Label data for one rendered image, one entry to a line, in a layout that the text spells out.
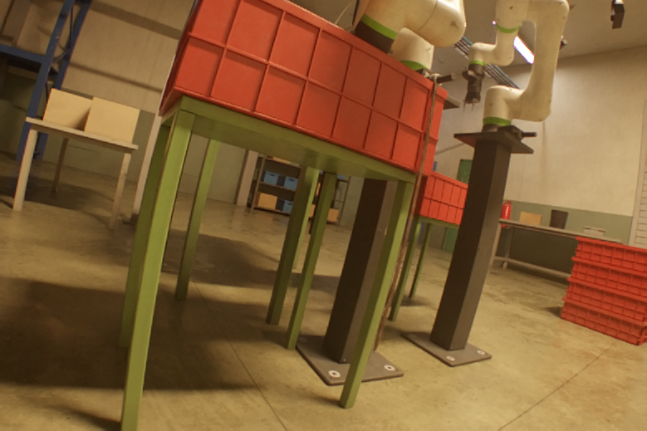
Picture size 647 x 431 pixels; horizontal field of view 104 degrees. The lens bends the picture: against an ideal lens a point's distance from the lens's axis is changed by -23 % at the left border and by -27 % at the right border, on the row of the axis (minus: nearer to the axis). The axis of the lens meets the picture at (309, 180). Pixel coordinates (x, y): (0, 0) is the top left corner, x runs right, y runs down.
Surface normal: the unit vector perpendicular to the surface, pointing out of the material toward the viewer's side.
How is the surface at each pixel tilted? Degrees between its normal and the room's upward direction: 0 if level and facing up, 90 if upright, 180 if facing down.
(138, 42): 90
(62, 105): 90
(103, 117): 90
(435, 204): 90
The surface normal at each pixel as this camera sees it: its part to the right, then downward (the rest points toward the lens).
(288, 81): 0.49, 0.07
